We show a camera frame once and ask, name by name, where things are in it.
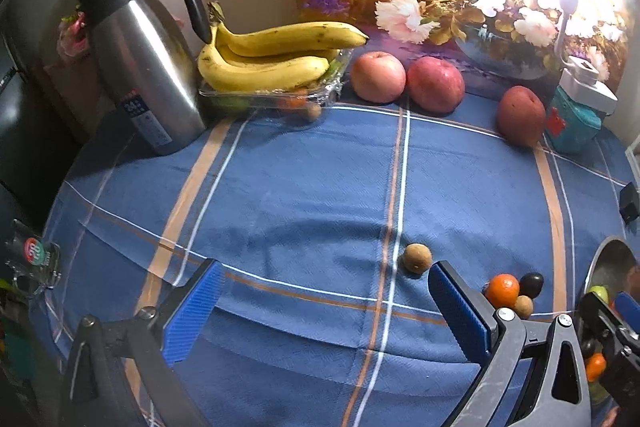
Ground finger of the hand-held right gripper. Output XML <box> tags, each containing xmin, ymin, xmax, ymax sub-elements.
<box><xmin>580</xmin><ymin>293</ymin><xmax>631</xmax><ymax>358</ymax></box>
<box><xmin>615</xmin><ymin>292</ymin><xmax>640</xmax><ymax>325</ymax></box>

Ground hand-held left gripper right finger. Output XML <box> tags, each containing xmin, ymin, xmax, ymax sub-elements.
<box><xmin>428</xmin><ymin>260</ymin><xmax>594</xmax><ymax>427</ymax></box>

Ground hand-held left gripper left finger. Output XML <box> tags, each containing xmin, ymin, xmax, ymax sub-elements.
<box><xmin>62</xmin><ymin>258</ymin><xmax>224</xmax><ymax>427</ymax></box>

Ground stainless steel bowl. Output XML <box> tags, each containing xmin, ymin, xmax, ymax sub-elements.
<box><xmin>575</xmin><ymin>234</ymin><xmax>640</xmax><ymax>413</ymax></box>

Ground black power adapter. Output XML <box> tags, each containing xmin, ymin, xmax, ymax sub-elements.
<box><xmin>619</xmin><ymin>183</ymin><xmax>640</xmax><ymax>224</ymax></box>

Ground blue plaid tablecloth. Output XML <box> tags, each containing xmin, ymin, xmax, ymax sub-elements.
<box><xmin>30</xmin><ymin>99</ymin><xmax>640</xmax><ymax>427</ymax></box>

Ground glass cup with label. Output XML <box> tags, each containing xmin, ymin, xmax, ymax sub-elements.
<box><xmin>5</xmin><ymin>219</ymin><xmax>62</xmax><ymax>298</ymax></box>

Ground teal box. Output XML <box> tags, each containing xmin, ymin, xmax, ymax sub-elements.
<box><xmin>545</xmin><ymin>87</ymin><xmax>603</xmax><ymax>154</ymax></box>

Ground dark red apple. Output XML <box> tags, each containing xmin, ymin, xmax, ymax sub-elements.
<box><xmin>496</xmin><ymin>86</ymin><xmax>547</xmax><ymax>148</ymax></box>

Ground pink apple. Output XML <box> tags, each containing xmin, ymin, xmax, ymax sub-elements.
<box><xmin>350</xmin><ymin>52</ymin><xmax>407</xmax><ymax>104</ymax></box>

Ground dark cabinet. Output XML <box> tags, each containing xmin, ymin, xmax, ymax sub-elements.
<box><xmin>0</xmin><ymin>22</ymin><xmax>101</xmax><ymax>228</ymax></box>

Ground clear plastic tray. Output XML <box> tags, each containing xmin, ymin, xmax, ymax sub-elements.
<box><xmin>199</xmin><ymin>49</ymin><xmax>346</xmax><ymax>115</ymax></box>

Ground stainless steel thermal jug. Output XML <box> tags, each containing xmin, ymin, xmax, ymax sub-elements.
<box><xmin>75</xmin><ymin>0</ymin><xmax>211</xmax><ymax>156</ymax></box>

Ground banana bunch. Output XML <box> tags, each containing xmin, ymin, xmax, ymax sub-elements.
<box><xmin>197</xmin><ymin>2</ymin><xmax>370</xmax><ymax>92</ymax></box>

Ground pink plastic flowers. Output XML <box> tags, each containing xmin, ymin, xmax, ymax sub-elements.
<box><xmin>56</xmin><ymin>9</ymin><xmax>93</xmax><ymax>62</ymax></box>

